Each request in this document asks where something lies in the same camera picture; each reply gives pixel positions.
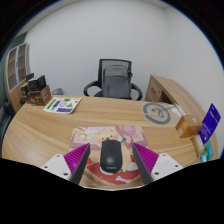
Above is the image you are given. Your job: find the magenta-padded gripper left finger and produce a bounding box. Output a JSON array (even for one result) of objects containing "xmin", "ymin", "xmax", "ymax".
[{"xmin": 40, "ymin": 143, "xmax": 92, "ymax": 186}]

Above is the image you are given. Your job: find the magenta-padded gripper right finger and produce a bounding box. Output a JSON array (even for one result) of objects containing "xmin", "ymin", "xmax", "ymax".
[{"xmin": 131, "ymin": 142, "xmax": 184, "ymax": 186}]

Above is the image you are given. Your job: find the black computer mouse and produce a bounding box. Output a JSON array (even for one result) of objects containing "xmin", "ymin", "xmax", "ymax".
[{"xmin": 99, "ymin": 139, "xmax": 122, "ymax": 174}]

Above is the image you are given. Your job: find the dog print mouse pad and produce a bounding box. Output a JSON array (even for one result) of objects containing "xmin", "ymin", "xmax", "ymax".
[{"xmin": 68, "ymin": 125, "xmax": 149, "ymax": 186}]

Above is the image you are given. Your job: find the orange-brown cardboard box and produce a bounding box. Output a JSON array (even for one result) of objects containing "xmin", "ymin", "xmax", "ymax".
[{"xmin": 175, "ymin": 114, "xmax": 203, "ymax": 139}]

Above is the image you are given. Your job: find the white leaflet with green print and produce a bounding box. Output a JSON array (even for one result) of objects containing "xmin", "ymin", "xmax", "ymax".
[{"xmin": 42, "ymin": 96, "xmax": 83, "ymax": 115}]

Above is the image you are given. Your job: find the green flat box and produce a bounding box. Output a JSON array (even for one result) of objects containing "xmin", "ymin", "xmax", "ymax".
[{"xmin": 203, "ymin": 139, "xmax": 216, "ymax": 163}]

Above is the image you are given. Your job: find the purple product card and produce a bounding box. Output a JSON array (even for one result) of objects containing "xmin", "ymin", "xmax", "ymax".
[{"xmin": 197, "ymin": 103, "xmax": 222, "ymax": 145}]

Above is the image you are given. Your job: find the wooden side desk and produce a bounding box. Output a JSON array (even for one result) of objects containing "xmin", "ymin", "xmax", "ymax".
[{"xmin": 144, "ymin": 74, "xmax": 208, "ymax": 118}]

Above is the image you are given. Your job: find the black padded chair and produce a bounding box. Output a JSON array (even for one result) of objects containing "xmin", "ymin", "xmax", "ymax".
[{"xmin": 0, "ymin": 99, "xmax": 16, "ymax": 148}]

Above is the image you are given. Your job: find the grey backpack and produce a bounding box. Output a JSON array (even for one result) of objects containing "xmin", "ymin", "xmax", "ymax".
[{"xmin": 101, "ymin": 65, "xmax": 134, "ymax": 100}]

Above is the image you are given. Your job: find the black carton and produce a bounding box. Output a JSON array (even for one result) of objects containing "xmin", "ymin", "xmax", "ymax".
[{"xmin": 27, "ymin": 75, "xmax": 47, "ymax": 93}]

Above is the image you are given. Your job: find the dark brown carton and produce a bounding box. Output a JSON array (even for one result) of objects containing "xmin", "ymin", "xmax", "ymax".
[{"xmin": 19, "ymin": 81, "xmax": 30, "ymax": 98}]

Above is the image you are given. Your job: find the black mesh office chair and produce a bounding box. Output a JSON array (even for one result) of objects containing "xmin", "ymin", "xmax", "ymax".
[{"xmin": 82, "ymin": 58, "xmax": 144, "ymax": 101}]

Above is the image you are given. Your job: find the wooden shelf unit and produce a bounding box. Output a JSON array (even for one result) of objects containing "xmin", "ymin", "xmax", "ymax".
[{"xmin": 3, "ymin": 42, "xmax": 31, "ymax": 113}]

